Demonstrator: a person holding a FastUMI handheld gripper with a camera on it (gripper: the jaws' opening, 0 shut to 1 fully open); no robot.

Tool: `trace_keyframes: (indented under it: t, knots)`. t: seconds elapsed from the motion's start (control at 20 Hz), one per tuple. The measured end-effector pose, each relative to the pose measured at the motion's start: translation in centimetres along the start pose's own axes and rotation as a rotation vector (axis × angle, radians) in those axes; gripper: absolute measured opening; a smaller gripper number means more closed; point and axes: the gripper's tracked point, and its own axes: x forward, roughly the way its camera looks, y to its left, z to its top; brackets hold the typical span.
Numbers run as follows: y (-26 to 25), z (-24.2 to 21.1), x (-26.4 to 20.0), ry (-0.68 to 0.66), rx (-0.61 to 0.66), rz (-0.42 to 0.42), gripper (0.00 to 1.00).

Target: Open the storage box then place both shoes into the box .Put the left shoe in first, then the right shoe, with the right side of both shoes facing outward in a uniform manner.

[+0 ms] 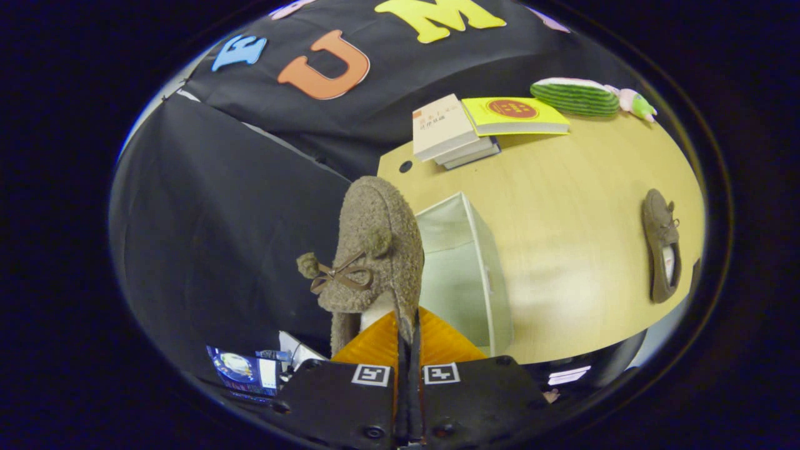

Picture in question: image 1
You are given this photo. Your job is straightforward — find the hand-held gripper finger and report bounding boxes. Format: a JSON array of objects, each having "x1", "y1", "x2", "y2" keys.
[
  {"x1": 272, "y1": 311, "x2": 408, "y2": 450},
  {"x1": 409, "y1": 306, "x2": 560, "y2": 450}
]

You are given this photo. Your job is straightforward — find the cream fabric storage box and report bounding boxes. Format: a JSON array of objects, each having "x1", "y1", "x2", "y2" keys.
[{"x1": 414, "y1": 192, "x2": 514, "y2": 358}]

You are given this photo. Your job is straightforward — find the brown fuzzy shoe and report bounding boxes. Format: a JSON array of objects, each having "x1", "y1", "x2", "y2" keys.
[
  {"x1": 296, "y1": 176, "x2": 426, "y2": 357},
  {"x1": 641, "y1": 189, "x2": 683, "y2": 304}
]

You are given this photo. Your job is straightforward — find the white paper sheet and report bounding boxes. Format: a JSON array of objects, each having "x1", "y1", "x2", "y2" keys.
[{"x1": 277, "y1": 330, "x2": 332, "y2": 371}]

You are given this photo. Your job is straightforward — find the blue printed poster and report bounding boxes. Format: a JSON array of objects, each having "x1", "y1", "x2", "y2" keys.
[{"x1": 206, "y1": 345, "x2": 282, "y2": 398}]

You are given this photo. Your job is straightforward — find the black backdrop cloth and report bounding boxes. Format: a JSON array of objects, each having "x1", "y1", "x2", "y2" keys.
[{"x1": 109, "y1": 0, "x2": 626, "y2": 382}]

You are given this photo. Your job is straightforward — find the grey book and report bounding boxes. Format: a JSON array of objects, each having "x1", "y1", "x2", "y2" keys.
[{"x1": 442, "y1": 142, "x2": 502, "y2": 171}]

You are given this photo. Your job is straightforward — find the white book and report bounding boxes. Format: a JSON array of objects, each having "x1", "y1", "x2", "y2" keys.
[{"x1": 433, "y1": 136, "x2": 494, "y2": 166}]

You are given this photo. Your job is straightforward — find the beige book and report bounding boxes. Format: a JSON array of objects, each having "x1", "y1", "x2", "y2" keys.
[{"x1": 412, "y1": 94, "x2": 481, "y2": 163}]

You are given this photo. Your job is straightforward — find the yellow book red circle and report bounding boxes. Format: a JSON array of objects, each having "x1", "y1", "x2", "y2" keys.
[{"x1": 461, "y1": 96, "x2": 571, "y2": 137}]

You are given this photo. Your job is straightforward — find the green striped watermelon plush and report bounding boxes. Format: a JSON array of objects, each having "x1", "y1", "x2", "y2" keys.
[{"x1": 530, "y1": 77, "x2": 621, "y2": 118}]

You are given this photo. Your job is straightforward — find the pink and green plush toy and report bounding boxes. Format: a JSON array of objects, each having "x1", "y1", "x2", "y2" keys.
[{"x1": 605, "y1": 84, "x2": 658, "y2": 123}]

